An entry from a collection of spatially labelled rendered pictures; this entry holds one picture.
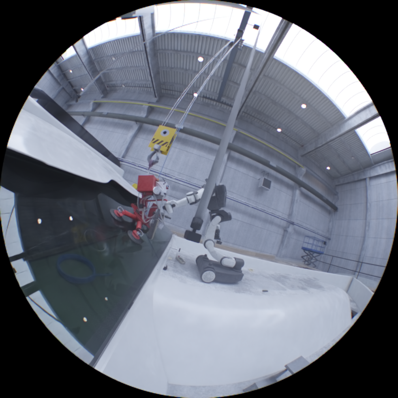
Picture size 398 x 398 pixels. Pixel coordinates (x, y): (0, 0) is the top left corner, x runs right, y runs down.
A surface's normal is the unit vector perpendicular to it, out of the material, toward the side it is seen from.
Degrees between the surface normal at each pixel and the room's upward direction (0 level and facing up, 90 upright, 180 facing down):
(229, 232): 90
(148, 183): 90
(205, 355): 50
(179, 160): 90
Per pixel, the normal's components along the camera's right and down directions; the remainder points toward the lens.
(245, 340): 0.28, -0.68
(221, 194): -0.33, -0.01
